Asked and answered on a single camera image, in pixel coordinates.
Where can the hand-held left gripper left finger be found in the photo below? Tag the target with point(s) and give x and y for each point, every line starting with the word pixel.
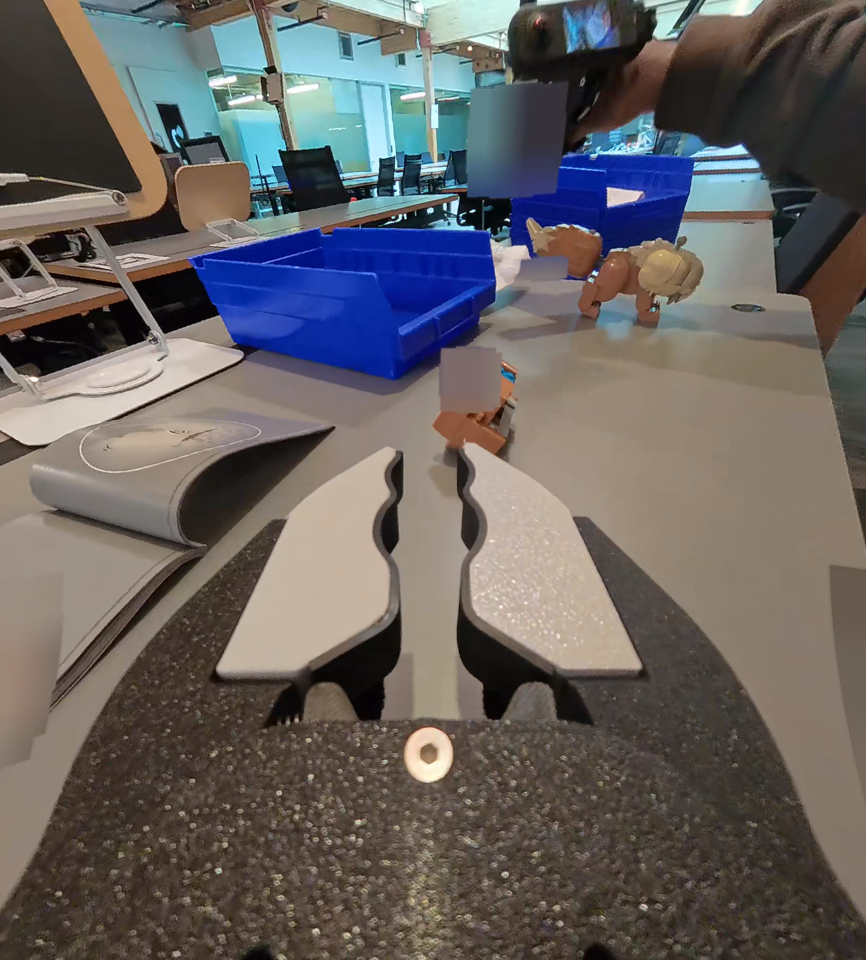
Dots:
pixel 313 585

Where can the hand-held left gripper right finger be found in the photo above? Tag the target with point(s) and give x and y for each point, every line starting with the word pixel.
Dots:
pixel 545 585

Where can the brown toy brick model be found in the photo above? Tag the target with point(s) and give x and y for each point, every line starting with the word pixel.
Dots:
pixel 470 431

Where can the blue plastic bin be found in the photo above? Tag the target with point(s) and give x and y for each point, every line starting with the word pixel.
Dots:
pixel 642 187
pixel 313 300

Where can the person's right forearm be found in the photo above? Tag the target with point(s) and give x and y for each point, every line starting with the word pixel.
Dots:
pixel 777 75

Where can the grey desk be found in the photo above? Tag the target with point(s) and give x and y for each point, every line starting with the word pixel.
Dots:
pixel 665 450

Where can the person's right hand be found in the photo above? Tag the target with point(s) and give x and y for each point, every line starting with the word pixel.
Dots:
pixel 635 90

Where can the grey instruction booklet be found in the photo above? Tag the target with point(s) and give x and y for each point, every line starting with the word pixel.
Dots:
pixel 178 465

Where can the white paper sheet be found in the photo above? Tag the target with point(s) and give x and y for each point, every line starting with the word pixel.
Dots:
pixel 511 266

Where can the brown tan brick dinosaur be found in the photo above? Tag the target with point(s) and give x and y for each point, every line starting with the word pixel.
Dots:
pixel 627 277

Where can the black office chair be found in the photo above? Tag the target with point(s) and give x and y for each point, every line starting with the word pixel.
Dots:
pixel 313 176

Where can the small wooden panel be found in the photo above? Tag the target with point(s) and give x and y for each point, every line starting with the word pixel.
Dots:
pixel 212 195

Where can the black wood-rimmed panel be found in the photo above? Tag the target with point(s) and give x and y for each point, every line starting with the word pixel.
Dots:
pixel 28 90

